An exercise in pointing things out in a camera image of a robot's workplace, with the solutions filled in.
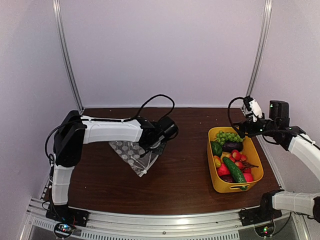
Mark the clear polka dot zip bag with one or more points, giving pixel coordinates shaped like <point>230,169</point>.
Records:
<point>135,156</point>

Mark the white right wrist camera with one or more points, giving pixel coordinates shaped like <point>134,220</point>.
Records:
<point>253,108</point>

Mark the left aluminium frame post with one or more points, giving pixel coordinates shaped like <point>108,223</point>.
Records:
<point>65,55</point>

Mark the right circuit board with leds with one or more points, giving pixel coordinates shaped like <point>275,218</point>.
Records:
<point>264,231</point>

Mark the green toy pepper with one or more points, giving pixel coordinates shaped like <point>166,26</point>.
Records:
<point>216,148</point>

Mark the green toy cucumber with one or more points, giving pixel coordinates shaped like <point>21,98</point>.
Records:
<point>236,174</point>

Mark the green toy grapes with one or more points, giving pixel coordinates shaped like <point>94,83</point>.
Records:
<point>224,137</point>

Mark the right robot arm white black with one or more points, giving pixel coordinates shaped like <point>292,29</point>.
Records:
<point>292,139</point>

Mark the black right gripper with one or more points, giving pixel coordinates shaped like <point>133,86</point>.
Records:
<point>249,124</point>

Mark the circuit board with leds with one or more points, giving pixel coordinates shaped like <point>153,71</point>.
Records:
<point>264,231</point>
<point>63,230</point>

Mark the right aluminium frame post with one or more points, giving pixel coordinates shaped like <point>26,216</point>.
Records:
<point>263,36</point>

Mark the aluminium frame post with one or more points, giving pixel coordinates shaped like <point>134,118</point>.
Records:
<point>65,55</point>
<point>263,36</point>

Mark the front aluminium rail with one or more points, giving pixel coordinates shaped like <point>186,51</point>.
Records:
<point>223,225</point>

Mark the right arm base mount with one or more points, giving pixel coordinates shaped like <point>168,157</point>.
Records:
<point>254,216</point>

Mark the purple toy eggplant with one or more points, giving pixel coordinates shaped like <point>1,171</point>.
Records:
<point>229,146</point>

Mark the left circuit board with leds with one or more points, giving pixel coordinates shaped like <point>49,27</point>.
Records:
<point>63,230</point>

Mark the red toy strawberry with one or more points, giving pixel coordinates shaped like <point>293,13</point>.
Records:
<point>223,170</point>

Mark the dark red toy beet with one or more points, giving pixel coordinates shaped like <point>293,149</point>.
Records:
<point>227,178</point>

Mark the yellow plastic basket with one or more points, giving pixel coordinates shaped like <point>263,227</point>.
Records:
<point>248,149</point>

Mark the pink toy fruit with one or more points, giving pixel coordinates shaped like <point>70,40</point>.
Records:
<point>248,177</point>

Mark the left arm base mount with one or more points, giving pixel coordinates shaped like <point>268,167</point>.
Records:
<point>67,215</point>

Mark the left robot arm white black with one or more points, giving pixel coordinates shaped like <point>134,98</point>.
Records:
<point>136,140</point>

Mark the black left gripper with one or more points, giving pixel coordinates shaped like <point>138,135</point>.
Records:
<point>161,149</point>

